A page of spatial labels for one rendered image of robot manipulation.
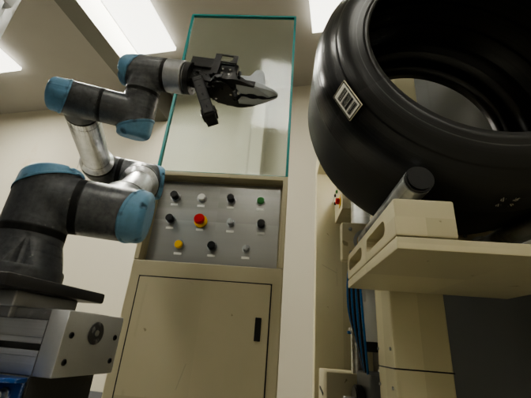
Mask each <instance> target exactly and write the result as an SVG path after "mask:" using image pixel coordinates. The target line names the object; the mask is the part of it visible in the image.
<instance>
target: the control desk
mask: <svg viewBox="0 0 531 398"><path fill-rule="evenodd" d="M287 195H288V177H279V176H264V175H233V174H217V173H201V172H185V171H165V179H164V188H163V192H162V194H161V197H160V199H159V200H155V201H156V202H155V210H154V214H153V221H152V223H151V226H150V228H149V232H148V234H147V236H146V237H145V239H144V240H143V241H142V242H140V243H137V247H136V250H135V254H134V262H133V265H132V269H131V272H130V278H129V282H128V286H127V289H126V295H125V299H124V303H123V306H122V312H121V316H120V317H122V318H123V323H122V329H121V332H120V337H119V342H118V346H117V350H116V354H115V360H114V364H113V367H112V371H111V373H109V374H107V376H106V380H105V384H104V390H103V394H102V397H101V398H277V379H278V363H279V347H280V332H281V303H282V287H283V270H284V241H285V225H286V210H287Z"/></svg>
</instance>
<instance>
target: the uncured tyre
mask: <svg viewBox="0 0 531 398"><path fill-rule="evenodd" d="M399 78H414V79H421V80H426V81H432V82H435V83H438V84H441V85H444V86H446V87H448V88H451V89H453V90H454V91H456V92H458V93H460V94H461V95H463V96H464V97H465V98H466V99H468V100H469V101H471V102H472V103H473V104H474V105H475V106H476V107H477V108H478V109H479V110H480V111H481V112H482V114H483V115H484V116H485V118H486V119H487V120H488V122H489V124H490V125H491V127H492V130H485V129H481V128H476V127H473V126H467V125H465V124H462V123H459V122H455V121H453V120H450V119H448V118H445V117H443V116H441V115H438V114H436V113H435V112H433V111H430V110H428V109H427V108H425V107H423V106H421V105H420V104H418V103H417V102H416V101H414V100H413V99H411V98H410V97H408V96H407V95H406V94H404V93H403V91H402V90H400V89H399V88H398V87H397V86H396V85H395V84H394V83H393V82H392V81H391V80H392V79H399ZM343 81H346V82H347V84H348V86H349V87H350V88H351V90H353V92H354V93H355V94H356V96H357V97H358V99H359V100H360V102H361V103H362V104H363V105H362V106H361V108H360V109H359V110H358V111H357V113H356V114H355V116H354V117H353V118H352V120H351V121H349V120H348V118H347V117H346V115H345V113H344V112H343V111H342V109H341V108H340V107H339V105H338V104H337V102H336V101H335V99H334V98H333V97H334V95H335V94H336V92H337V90H338V89H339V88H340V86H341V84H342V82H343ZM308 128H309V133H310V137H311V142H312V144H313V147H314V151H315V153H316V156H317V157H318V161H319V163H320V164H321V166H322V168H323V170H324V172H325V173H326V174H327V176H328V177H329V178H330V180H331V181H332V183H333V184H334V185H335V186H336V187H337V188H338V189H339V190H340V191H341V192H342V193H343V194H344V195H345V196H346V197H347V198H348V199H349V200H350V201H351V202H353V203H354V204H355V205H357V206H358V207H359V208H361V209H363V210H364V211H365V212H367V213H369V214H370V215H372V216H374V214H375V213H376V212H377V211H378V209H379V208H380V206H381V205H382V203H383V202H384V201H385V199H387V197H388V196H389V195H390V193H391V192H392V190H393V189H394V187H395V186H396V185H397V184H398V183H399V181H400V180H401V178H402V177H403V175H404V174H405V173H406V172H407V170H408V169H410V168H411V167H424V168H426V169H428V170H429V171H430V172H431V173H432V174H433V176H434V179H435V184H434V185H433V187H432V188H431V190H430V191H429V192H428V193H427V194H426V195H425V196H424V197H423V198H422V199H421V200H424V201H451V202H453V205H454V215H455V219H456V224H457V229H458V235H471V234H477V233H482V232H486V231H492V230H495V229H497V228H500V227H503V226H506V225H507V224H509V223H512V222H513V221H515V220H517V219H519V218H521V217H523V216H525V215H527V214H529V213H530V212H531V0H342V1H341V2H340V3H339V5H338V6H337V7H336V9H335V10H334V11H333V12H332V14H331V16H330V18H329V20H328V21H327V23H326V26H325V28H324V30H323V32H322V34H321V36H320V39H319V41H318V46H317V49H316V54H315V60H314V71H313V77H312V83H311V94H310V100H309V107H308ZM520 196H524V198H523V199H522V200H521V201H520V202H519V203H518V205H516V206H514V207H490V206H492V205H493V204H494V203H495V201H496V200H497V199H498V198H499V197H520Z"/></svg>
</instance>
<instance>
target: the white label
mask: <svg viewBox="0 0 531 398"><path fill-rule="evenodd" d="M333 98H334V99H335V101H336V102H337V104H338V105H339V107H340V108H341V109H342V111H343V112H344V113H345V115H346V117H347V118H348V120H349V121H351V120H352V118H353V117H354V116H355V114H356V113H357V111H358V110H359V109H360V108H361V106H362V105H363V104H362V103H361V102H360V100H359V99H358V97H357V96H356V94H355V93H354V92H353V90H351V88H350V87H349V86H348V84H347V82H346V81H343V82H342V84H341V86H340V88H339V89H338V90H337V92H336V94H335V95H334V97H333Z"/></svg>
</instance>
